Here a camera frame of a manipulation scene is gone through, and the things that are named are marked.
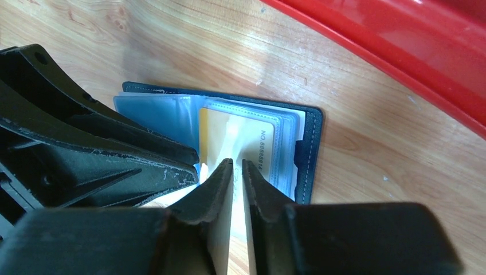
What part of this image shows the red plastic bin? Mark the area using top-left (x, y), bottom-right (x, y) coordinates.
top-left (268, 0), bottom-right (485, 137)

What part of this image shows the navy blue card holder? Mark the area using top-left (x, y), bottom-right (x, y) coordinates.
top-left (113, 81), bottom-right (324, 204)

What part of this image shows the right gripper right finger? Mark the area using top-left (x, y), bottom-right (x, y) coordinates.
top-left (242, 160), bottom-right (464, 274)

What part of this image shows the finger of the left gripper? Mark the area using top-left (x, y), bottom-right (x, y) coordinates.
top-left (1, 44), bottom-right (199, 165)
top-left (1, 117), bottom-right (198, 224)

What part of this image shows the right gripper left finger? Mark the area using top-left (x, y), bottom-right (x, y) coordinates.
top-left (1, 159), bottom-right (233, 274)

